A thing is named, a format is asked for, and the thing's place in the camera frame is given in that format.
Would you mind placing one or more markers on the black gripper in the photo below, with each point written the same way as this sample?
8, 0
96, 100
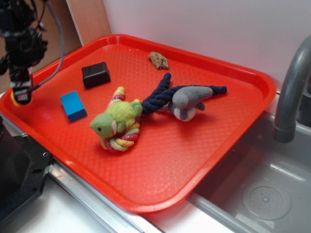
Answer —
24, 46

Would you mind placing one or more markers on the yellow rubber duck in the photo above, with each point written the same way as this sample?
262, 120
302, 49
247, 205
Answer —
21, 99

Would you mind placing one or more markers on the blue rectangular block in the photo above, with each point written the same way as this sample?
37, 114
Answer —
73, 106

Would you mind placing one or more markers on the brown cardboard panel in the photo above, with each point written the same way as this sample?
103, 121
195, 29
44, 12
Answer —
59, 32

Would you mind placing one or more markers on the black rectangular block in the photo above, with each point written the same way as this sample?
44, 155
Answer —
95, 75

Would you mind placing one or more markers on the light wooden board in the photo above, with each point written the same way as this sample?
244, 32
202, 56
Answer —
90, 19

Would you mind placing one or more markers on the red plastic tray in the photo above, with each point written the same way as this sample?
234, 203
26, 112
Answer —
170, 157

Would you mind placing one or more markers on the brown wood chunk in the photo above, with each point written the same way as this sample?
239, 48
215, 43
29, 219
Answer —
158, 60

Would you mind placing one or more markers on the grey toy sink basin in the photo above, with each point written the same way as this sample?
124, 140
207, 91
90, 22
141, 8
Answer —
261, 185

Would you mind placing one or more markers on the grey sink faucet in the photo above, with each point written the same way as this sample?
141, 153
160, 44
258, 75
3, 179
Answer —
294, 104

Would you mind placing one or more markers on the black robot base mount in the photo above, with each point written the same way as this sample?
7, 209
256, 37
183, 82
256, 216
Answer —
24, 164

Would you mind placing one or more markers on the green plush rope toy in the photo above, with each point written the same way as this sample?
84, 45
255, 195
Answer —
119, 125

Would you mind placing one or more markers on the grey plush navy rope toy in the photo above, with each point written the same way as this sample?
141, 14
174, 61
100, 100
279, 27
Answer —
181, 101

